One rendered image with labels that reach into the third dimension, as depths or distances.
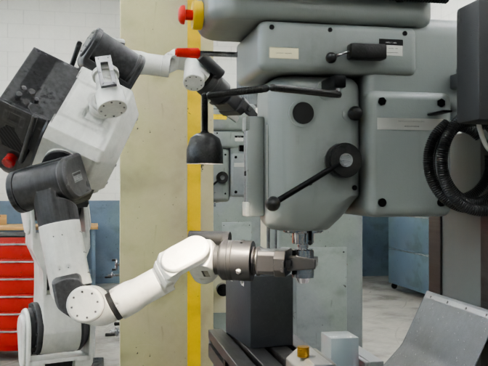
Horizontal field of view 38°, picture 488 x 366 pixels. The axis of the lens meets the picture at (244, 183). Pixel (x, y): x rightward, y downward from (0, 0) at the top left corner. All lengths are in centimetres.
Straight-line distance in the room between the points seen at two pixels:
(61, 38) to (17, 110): 902
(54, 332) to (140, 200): 130
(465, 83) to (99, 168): 85
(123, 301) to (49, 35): 927
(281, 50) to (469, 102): 38
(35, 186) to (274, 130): 53
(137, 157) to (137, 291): 169
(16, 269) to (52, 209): 444
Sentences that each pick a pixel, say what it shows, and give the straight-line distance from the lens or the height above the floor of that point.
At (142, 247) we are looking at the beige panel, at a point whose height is 113.
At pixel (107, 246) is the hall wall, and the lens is 1049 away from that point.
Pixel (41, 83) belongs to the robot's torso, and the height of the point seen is 165.
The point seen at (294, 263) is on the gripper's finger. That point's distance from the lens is 151.
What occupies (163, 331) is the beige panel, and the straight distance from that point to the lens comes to 327.
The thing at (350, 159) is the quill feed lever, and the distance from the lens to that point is 142.
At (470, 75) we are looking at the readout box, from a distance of 131.
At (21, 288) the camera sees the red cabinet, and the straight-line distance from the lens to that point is 602.
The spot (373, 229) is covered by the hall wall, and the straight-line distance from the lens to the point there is 1131.
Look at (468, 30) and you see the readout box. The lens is 133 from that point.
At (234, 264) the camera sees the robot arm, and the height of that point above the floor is 124.
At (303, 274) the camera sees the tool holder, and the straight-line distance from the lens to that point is 152.
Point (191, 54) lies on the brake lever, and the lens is 160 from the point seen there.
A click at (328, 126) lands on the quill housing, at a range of 145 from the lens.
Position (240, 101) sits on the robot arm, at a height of 167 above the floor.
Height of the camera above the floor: 140
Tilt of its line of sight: level
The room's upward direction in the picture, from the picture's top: straight up
